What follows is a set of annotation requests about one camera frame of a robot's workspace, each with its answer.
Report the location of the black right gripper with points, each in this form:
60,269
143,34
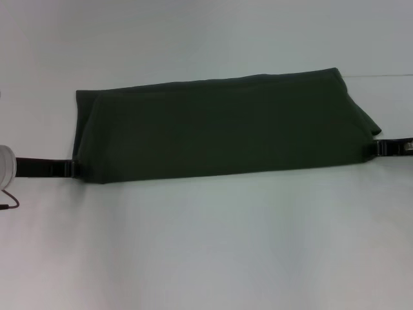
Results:
398,148

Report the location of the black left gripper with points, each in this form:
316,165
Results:
38,168

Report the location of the dark green shirt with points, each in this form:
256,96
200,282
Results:
226,129

